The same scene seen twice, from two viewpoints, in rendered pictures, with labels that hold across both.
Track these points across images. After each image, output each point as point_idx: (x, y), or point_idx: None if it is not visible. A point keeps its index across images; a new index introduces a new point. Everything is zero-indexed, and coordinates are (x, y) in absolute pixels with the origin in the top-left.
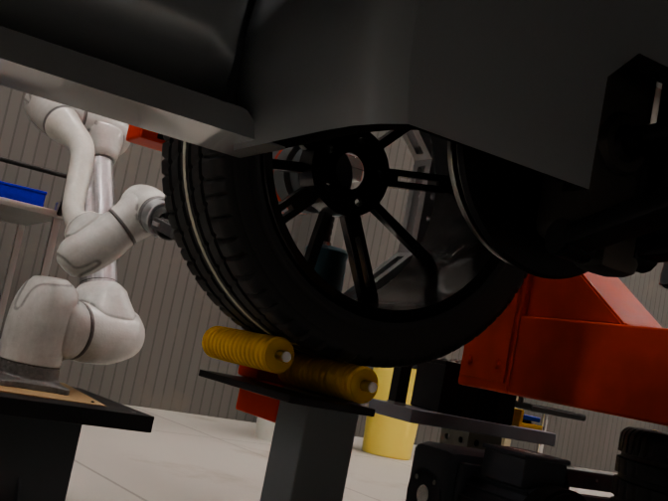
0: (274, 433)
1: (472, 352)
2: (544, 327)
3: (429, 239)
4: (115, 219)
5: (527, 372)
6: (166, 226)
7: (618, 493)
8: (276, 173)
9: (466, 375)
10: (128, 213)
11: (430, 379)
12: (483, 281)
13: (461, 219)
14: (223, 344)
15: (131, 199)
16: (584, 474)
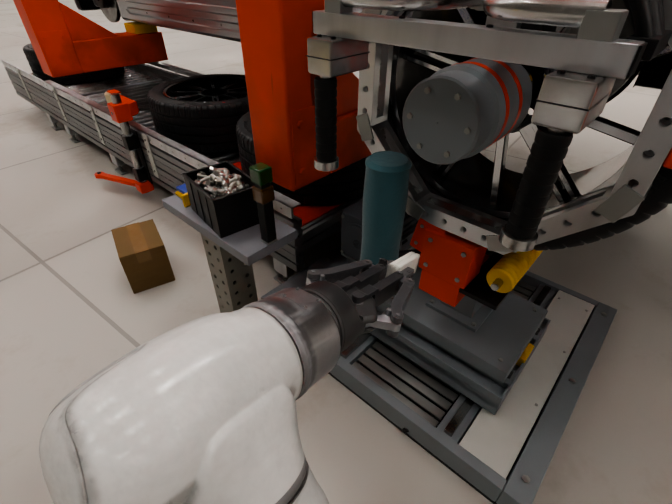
0: None
1: (303, 165)
2: (348, 122)
3: (402, 103)
4: (309, 472)
5: (342, 154)
6: (405, 301)
7: (335, 181)
8: (520, 118)
9: (302, 182)
10: (297, 425)
11: (243, 207)
12: None
13: (419, 79)
14: (529, 267)
15: (279, 407)
16: None
